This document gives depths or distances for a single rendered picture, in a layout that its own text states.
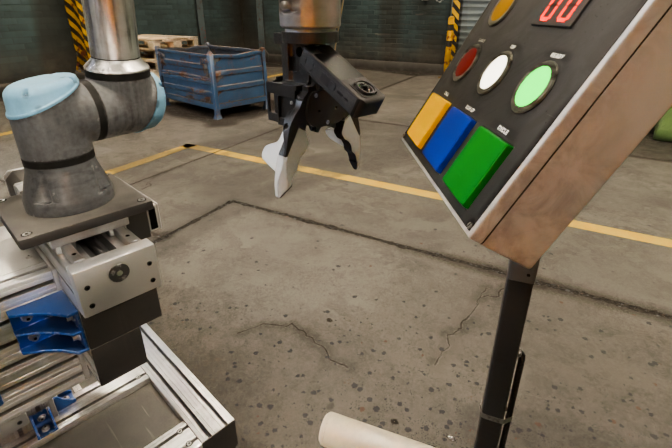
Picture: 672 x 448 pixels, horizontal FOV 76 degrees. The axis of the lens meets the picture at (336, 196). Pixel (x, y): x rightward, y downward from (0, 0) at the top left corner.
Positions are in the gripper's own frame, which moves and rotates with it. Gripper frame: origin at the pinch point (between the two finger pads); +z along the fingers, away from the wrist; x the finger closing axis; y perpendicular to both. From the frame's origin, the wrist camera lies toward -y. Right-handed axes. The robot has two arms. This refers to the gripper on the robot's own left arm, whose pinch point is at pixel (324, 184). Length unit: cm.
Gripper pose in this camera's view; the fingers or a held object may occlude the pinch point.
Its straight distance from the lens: 60.0
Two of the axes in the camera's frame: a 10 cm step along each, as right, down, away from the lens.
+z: 0.0, 9.1, 4.0
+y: -7.2, -2.8, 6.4
